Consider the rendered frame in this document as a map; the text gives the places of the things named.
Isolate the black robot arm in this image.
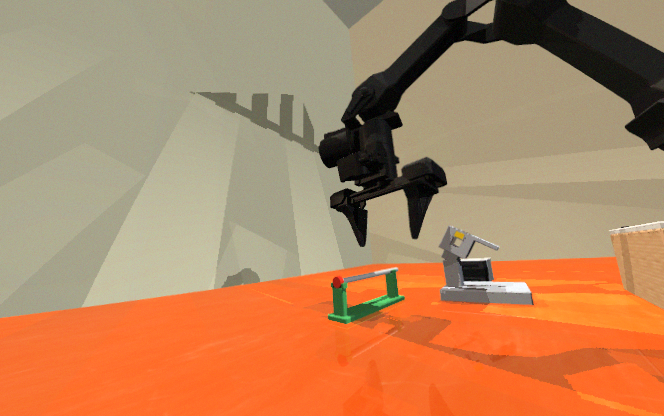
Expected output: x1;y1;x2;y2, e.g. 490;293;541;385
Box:
319;0;664;187

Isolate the grey tapered pin with red head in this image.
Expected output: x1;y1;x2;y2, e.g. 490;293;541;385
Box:
333;267;398;288

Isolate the green cradle stand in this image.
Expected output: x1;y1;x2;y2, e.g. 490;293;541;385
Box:
328;269;405;324

